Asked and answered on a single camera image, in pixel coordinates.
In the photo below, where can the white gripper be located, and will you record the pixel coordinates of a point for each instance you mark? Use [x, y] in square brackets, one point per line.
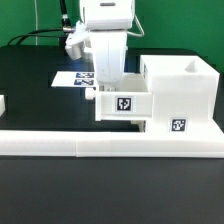
[108, 51]

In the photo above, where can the white drawer tray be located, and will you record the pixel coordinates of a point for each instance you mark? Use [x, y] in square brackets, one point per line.
[132, 101]

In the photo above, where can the white drawer cabinet box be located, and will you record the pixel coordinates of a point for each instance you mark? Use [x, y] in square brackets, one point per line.
[184, 90]

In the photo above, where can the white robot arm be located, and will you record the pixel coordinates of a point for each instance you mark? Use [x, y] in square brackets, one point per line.
[105, 24]

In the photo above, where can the white marker tag plate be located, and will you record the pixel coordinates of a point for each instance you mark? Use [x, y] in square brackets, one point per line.
[74, 79]

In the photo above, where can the white L-shaped fence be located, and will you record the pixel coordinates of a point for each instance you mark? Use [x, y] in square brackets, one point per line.
[158, 140]

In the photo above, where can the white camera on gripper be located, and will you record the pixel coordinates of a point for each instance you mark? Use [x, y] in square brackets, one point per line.
[76, 45]

